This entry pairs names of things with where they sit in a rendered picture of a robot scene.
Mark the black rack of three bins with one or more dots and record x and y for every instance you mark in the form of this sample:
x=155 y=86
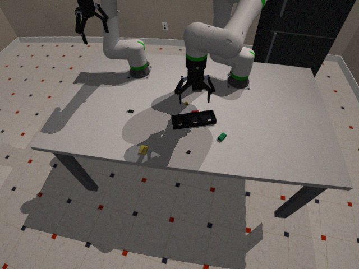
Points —
x=194 y=119

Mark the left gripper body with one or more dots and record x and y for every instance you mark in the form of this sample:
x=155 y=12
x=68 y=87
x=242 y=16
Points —
x=191 y=75

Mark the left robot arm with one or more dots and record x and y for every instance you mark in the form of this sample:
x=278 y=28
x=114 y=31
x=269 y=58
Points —
x=224 y=40

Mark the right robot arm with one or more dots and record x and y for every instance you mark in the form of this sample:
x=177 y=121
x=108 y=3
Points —
x=132 y=50

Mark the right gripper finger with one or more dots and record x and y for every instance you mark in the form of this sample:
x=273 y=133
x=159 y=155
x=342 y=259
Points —
x=80 y=28
x=104 y=18

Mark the green nine-volt battery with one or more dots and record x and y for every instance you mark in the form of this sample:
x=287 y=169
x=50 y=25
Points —
x=222 y=137

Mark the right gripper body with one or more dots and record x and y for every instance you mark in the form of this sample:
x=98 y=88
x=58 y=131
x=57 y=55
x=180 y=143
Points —
x=86 y=5

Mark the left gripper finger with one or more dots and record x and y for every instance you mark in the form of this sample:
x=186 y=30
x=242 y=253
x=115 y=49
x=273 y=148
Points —
x=179 y=90
x=210 y=90

